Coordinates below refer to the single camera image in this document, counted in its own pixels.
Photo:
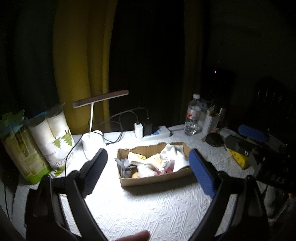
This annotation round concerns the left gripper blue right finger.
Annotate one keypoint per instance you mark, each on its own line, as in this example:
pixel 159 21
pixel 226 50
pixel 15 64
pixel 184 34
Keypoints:
pixel 204 172

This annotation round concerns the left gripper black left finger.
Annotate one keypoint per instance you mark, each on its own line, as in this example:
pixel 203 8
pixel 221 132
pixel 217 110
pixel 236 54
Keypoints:
pixel 91 172

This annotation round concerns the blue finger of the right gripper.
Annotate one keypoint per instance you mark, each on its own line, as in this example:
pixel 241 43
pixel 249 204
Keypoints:
pixel 252 133

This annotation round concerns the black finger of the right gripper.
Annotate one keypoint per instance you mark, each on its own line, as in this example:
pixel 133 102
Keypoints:
pixel 238 145

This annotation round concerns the grey knitted glove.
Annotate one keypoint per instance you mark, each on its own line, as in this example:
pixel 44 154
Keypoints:
pixel 125 167

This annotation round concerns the cotton swab bag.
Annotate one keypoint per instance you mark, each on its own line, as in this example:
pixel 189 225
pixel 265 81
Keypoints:
pixel 158 162

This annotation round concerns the white bubble wrap piece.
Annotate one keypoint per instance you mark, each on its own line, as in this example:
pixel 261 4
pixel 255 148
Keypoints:
pixel 144 171

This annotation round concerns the pink plush toy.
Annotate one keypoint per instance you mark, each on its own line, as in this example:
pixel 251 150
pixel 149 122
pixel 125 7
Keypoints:
pixel 168 170

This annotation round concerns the tissue pack with cartoon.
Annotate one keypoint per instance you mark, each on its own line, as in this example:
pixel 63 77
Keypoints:
pixel 136 159

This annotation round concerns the operator hand fingertip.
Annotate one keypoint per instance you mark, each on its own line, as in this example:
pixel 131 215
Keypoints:
pixel 141 236

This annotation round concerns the black round dish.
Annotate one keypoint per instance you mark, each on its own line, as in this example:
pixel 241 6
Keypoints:
pixel 214 140

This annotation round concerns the yellow plastic bag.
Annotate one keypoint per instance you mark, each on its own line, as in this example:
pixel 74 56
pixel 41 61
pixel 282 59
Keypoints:
pixel 241 160

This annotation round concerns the white perforated storage basket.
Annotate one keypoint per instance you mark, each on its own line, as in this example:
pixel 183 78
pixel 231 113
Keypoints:
pixel 210 120

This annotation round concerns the clear plastic water bottle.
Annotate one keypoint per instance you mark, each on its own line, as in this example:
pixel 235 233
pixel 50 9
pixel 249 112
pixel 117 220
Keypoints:
pixel 191 126

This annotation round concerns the white paper cup pack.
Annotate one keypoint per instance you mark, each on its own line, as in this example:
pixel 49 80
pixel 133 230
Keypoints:
pixel 53 138

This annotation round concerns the white power strip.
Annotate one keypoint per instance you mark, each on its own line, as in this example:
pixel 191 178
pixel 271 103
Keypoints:
pixel 162 132

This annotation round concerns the white power adapter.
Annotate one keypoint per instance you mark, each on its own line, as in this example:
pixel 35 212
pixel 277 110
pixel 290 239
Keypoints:
pixel 138 130

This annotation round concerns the black power adapter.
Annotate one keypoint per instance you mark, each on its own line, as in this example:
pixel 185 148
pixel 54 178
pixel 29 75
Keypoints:
pixel 147 126

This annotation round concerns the green paper cup pack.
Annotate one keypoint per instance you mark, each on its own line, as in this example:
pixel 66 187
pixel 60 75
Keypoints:
pixel 22 148

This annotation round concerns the yellow curtain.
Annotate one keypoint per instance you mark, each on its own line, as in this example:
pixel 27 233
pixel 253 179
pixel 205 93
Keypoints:
pixel 81 48

